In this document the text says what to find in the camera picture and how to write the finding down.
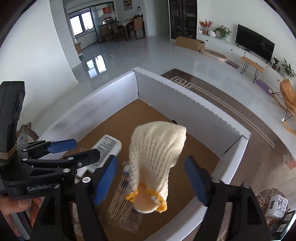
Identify rhinestone bow hair clip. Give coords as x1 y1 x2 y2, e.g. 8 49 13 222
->
72 202 83 237

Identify cream knit glove yellow cuff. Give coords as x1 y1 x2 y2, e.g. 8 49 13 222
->
125 121 187 213

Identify green potted plant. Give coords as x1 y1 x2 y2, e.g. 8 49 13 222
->
214 25 232 40
281 59 295 81

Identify green potted plant right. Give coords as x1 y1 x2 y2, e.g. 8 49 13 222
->
281 59 295 81

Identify bag of cotton swabs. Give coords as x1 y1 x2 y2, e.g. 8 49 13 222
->
107 162 142 233

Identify white lotion bottle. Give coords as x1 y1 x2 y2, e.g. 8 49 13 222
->
76 135 122 180

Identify white cardboard bin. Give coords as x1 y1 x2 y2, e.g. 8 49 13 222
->
41 68 251 240

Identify black television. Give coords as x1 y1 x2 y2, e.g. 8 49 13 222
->
235 24 275 62

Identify dark glass display cabinet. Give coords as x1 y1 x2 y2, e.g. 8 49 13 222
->
168 0 197 40

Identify orange lounge chair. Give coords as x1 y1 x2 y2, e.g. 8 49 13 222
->
271 79 295 135

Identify clear plastic storage box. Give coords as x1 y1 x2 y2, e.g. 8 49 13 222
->
266 194 288 219

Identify wooden bench hairpin legs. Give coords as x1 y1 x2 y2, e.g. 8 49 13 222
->
240 56 265 83

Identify white tv cabinet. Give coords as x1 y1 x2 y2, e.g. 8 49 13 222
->
197 34 284 91

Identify red flower vase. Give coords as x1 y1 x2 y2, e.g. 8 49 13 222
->
199 19 213 35

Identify person's left hand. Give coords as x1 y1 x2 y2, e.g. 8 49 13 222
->
0 195 44 237

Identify brown cardboard box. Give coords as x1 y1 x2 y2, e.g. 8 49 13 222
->
176 36 205 52

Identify black cardboard box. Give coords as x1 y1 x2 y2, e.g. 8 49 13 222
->
271 210 295 240

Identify green potted plant left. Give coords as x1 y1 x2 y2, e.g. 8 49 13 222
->
214 25 232 40

